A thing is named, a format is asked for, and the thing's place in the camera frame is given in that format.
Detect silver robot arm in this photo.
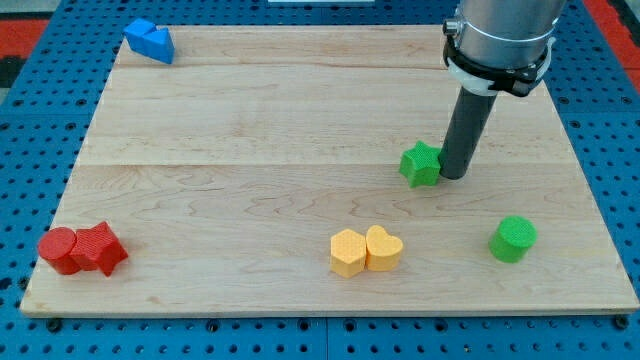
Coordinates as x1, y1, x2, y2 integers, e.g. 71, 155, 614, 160
442, 0, 565, 97

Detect light wooden board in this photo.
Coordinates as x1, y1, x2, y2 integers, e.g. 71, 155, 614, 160
21, 26, 639, 318

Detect yellow hexagon block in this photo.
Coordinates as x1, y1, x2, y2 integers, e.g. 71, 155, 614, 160
330, 229, 367, 278

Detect yellow heart block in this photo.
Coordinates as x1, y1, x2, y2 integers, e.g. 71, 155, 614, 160
366, 225, 404, 271

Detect green star block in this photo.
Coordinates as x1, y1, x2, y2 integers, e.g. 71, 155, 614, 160
399, 141, 441, 188

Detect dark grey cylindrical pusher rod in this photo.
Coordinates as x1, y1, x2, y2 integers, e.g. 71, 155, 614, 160
438, 88, 496, 180

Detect green cylinder block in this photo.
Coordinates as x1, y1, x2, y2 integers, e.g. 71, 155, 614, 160
488, 215, 538, 263

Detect blue triangle block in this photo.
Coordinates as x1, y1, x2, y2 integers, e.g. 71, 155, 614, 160
142, 28, 175, 64

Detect red star block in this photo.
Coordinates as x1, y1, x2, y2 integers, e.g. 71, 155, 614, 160
70, 221, 128, 277

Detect blue cube block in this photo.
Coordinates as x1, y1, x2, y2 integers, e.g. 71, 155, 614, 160
123, 18, 156, 54

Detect red cylinder block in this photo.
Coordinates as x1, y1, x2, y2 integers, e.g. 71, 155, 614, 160
37, 227, 81, 275

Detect blue perforated metal base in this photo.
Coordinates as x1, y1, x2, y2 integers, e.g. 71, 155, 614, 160
1, 1, 639, 359

